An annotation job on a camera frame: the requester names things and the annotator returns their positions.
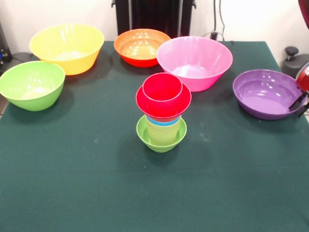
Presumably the small green bowl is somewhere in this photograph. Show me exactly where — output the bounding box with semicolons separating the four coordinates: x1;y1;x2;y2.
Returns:
136;115;188;153

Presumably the purple bowl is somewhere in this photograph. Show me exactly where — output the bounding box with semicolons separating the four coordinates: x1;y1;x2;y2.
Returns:
233;69;308;120

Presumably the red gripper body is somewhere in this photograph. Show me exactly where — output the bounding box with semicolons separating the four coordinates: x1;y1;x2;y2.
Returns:
296;61;309;92

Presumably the blue cup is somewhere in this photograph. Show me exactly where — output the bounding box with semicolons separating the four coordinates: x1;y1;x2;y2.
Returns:
146;116;182;128

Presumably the large green bowl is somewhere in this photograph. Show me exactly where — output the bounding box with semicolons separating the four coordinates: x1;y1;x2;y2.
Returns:
0;60;66;112

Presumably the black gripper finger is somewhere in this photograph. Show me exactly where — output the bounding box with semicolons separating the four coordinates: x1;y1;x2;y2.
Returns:
297;102;309;118
289;91;307;112

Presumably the dark green tablecloth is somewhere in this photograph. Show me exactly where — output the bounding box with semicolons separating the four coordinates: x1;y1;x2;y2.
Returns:
0;40;309;232

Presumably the orange bowl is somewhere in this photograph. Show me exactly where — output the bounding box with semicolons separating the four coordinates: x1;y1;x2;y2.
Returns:
113;28;171;68

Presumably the small red bowl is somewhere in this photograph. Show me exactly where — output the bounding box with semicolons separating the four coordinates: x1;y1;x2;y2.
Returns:
135;82;192;121

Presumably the large pink bowl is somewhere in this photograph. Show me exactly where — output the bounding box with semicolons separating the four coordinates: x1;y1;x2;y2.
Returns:
156;36;234;93

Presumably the yellow cup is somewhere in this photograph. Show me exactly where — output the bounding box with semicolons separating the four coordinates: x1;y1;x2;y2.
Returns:
145;119;182;146

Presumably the black equipment box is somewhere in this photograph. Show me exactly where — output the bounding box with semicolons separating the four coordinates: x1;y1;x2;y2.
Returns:
0;23;13;71

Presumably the large yellow bowl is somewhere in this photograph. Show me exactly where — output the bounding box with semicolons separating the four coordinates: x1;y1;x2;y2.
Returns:
29;23;105;76

